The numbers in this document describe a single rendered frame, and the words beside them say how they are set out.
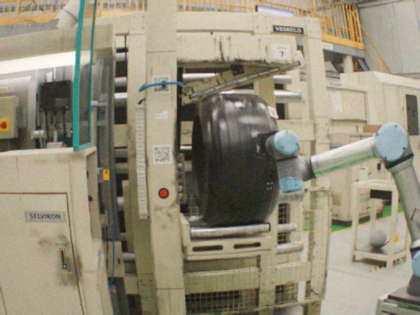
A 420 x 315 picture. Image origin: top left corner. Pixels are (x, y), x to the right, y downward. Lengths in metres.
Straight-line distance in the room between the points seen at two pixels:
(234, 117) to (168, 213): 0.48
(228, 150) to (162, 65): 0.47
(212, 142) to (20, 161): 0.86
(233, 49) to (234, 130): 0.60
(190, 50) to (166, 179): 0.65
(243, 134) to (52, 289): 1.01
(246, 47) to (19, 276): 1.62
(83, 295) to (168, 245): 0.77
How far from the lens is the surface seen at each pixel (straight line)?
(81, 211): 1.49
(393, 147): 1.49
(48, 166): 1.49
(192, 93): 2.58
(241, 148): 2.01
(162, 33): 2.21
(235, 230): 2.17
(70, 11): 2.54
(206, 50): 2.48
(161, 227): 2.20
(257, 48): 2.53
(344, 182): 6.71
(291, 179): 1.62
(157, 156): 2.16
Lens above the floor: 1.31
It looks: 3 degrees down
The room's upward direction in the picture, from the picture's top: 2 degrees counter-clockwise
